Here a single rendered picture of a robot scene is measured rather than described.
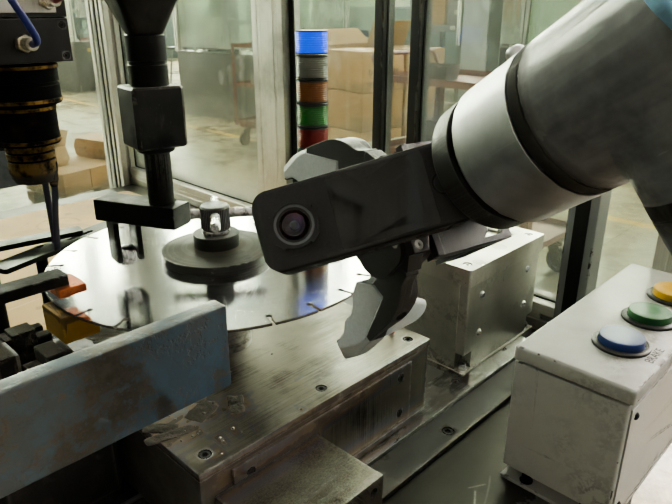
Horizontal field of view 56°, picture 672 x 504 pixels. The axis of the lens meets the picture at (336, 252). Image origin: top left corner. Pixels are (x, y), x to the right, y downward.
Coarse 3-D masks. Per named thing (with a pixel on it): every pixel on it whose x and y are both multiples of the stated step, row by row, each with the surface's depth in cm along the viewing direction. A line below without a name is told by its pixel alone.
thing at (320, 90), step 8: (296, 80) 86; (304, 80) 85; (312, 80) 85; (320, 80) 85; (296, 88) 86; (304, 88) 85; (312, 88) 85; (320, 88) 85; (304, 96) 85; (312, 96) 85; (320, 96) 85
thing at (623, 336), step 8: (608, 328) 59; (616, 328) 59; (624, 328) 59; (632, 328) 59; (600, 336) 58; (608, 336) 57; (616, 336) 57; (624, 336) 57; (632, 336) 57; (640, 336) 57; (608, 344) 57; (616, 344) 56; (624, 344) 56; (632, 344) 56; (640, 344) 56; (632, 352) 56
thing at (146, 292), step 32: (192, 224) 73; (64, 256) 64; (96, 256) 64; (160, 256) 64; (96, 288) 57; (128, 288) 57; (160, 288) 57; (192, 288) 57; (224, 288) 57; (256, 288) 57; (288, 288) 57; (320, 288) 57; (352, 288) 57; (96, 320) 51; (128, 320) 51; (256, 320) 51; (288, 320) 51
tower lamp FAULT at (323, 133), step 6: (300, 132) 87; (306, 132) 87; (312, 132) 87; (318, 132) 87; (324, 132) 87; (300, 138) 88; (306, 138) 87; (312, 138) 87; (318, 138) 87; (324, 138) 88; (300, 144) 88; (306, 144) 88; (312, 144) 87
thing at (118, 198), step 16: (144, 160) 53; (160, 160) 53; (160, 176) 53; (112, 192) 58; (160, 192) 54; (96, 208) 56; (112, 208) 56; (128, 208) 55; (144, 208) 54; (160, 208) 54; (176, 208) 54; (112, 224) 56; (128, 224) 59; (144, 224) 55; (160, 224) 54; (176, 224) 54; (112, 240) 57; (112, 256) 58; (144, 256) 58
